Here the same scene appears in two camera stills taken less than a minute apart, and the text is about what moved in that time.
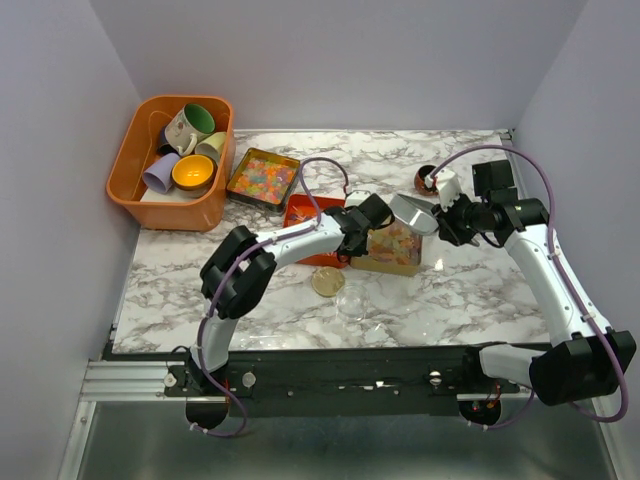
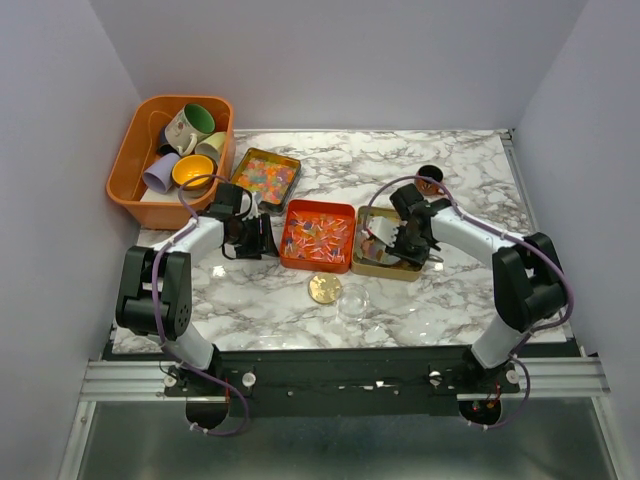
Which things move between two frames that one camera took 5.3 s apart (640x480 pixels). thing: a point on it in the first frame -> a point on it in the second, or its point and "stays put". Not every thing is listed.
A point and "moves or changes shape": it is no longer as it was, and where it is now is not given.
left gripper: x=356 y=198 -> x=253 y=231
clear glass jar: x=352 y=303 stays put
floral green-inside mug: x=189 y=124 stays put
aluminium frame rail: x=127 y=381 stays put
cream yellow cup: x=212 y=147 stays put
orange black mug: x=421 y=184 stays put
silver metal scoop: x=421 y=217 moves or changes shape
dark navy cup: x=165 y=147 stays put
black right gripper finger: x=454 y=228 -> x=410 y=250
